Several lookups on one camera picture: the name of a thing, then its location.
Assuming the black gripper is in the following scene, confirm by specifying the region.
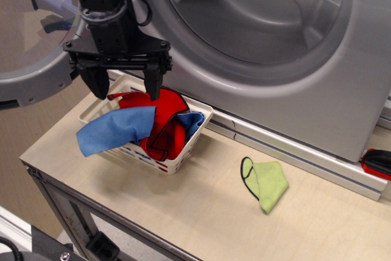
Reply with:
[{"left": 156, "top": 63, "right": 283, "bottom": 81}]
[{"left": 63, "top": 7, "right": 173, "bottom": 101}]

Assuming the blue cloth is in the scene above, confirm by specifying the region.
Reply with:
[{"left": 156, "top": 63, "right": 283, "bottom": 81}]
[
  {"left": 175, "top": 112, "right": 205, "bottom": 143},
  {"left": 76, "top": 106, "right": 156, "bottom": 156}
]

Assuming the red cloth with black trim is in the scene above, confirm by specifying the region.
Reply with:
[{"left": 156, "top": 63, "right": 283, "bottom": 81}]
[{"left": 107, "top": 89, "right": 189, "bottom": 161}]

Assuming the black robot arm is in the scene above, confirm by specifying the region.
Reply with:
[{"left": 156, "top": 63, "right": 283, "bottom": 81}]
[{"left": 63, "top": 0, "right": 172, "bottom": 100}]

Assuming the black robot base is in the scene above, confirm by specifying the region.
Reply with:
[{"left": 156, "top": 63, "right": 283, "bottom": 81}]
[{"left": 1, "top": 226, "right": 86, "bottom": 260}]

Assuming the white plastic laundry basket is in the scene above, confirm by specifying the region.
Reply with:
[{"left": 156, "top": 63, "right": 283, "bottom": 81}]
[{"left": 79, "top": 75, "right": 213, "bottom": 175}]

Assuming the grey toy washing machine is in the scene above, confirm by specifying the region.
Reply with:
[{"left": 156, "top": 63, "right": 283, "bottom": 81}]
[{"left": 134, "top": 0, "right": 390, "bottom": 161}]

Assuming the blue cloth in basket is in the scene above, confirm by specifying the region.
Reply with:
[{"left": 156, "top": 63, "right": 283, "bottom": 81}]
[{"left": 175, "top": 112, "right": 205, "bottom": 143}]

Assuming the red cloth in basket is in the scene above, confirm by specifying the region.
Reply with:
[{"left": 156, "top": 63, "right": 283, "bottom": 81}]
[{"left": 166, "top": 119, "right": 186, "bottom": 160}]

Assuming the blue clamp behind door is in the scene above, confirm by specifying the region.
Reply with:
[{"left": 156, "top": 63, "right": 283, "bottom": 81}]
[{"left": 31, "top": 0, "right": 78, "bottom": 34}]

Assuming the grey round washer door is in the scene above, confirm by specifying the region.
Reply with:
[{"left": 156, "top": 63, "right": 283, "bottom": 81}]
[{"left": 1, "top": 0, "right": 82, "bottom": 109}]

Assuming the green cloth on table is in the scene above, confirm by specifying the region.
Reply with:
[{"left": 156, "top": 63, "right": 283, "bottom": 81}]
[{"left": 240, "top": 157, "right": 289, "bottom": 214}]

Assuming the red and black tool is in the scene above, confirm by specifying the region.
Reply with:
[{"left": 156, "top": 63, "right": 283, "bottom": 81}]
[{"left": 361, "top": 149, "right": 390, "bottom": 181}]

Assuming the grey metal table frame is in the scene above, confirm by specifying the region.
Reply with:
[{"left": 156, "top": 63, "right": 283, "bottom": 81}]
[{"left": 21, "top": 160, "right": 198, "bottom": 260}]

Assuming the black bracket under table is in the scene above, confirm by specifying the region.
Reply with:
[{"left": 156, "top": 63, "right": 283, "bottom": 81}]
[{"left": 86, "top": 231, "right": 120, "bottom": 261}]

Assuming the white aluminium base rail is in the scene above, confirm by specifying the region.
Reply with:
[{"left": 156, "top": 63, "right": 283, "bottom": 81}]
[{"left": 93, "top": 61, "right": 391, "bottom": 202}]

